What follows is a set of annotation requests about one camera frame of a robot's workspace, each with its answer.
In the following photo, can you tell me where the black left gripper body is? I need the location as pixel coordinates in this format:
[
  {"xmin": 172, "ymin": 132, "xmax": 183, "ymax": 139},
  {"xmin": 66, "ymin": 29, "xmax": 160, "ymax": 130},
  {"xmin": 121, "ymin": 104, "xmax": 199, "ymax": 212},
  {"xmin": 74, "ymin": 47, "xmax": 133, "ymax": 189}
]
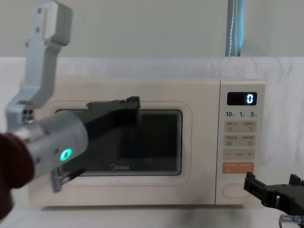
[{"xmin": 80, "ymin": 99, "xmax": 139, "ymax": 146}]

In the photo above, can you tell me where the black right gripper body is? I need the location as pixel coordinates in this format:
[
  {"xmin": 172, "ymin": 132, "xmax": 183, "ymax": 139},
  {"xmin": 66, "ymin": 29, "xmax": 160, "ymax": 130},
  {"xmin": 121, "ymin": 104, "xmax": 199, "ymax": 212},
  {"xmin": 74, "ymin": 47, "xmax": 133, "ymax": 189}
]
[{"xmin": 268, "ymin": 183, "xmax": 304, "ymax": 216}]

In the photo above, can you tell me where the cream microwave oven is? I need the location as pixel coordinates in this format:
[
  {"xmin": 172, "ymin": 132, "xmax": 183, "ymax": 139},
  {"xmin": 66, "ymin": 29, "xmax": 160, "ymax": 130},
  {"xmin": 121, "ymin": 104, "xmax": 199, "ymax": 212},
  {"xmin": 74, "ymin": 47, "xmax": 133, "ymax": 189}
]
[{"xmin": 27, "ymin": 77, "xmax": 266, "ymax": 211}]

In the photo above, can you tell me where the white table cloth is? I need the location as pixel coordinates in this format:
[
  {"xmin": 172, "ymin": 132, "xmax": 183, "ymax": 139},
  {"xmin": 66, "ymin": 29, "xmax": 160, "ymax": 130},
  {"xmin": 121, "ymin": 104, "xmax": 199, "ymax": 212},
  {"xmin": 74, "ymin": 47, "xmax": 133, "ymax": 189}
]
[{"xmin": 0, "ymin": 187, "xmax": 304, "ymax": 228}]

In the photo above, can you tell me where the thin dark cable silver plug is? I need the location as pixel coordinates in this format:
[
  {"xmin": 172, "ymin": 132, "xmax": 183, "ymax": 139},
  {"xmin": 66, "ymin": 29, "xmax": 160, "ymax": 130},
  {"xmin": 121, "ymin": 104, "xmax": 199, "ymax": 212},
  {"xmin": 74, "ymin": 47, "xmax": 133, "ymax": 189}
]
[
  {"xmin": 51, "ymin": 166, "xmax": 87, "ymax": 193},
  {"xmin": 279, "ymin": 214, "xmax": 304, "ymax": 225}
]

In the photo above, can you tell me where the grey striped post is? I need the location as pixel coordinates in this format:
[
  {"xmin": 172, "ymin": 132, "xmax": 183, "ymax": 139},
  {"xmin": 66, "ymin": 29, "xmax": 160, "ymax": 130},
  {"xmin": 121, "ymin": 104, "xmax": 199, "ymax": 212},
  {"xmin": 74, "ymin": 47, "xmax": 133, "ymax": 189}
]
[{"xmin": 225, "ymin": 0, "xmax": 245, "ymax": 57}]

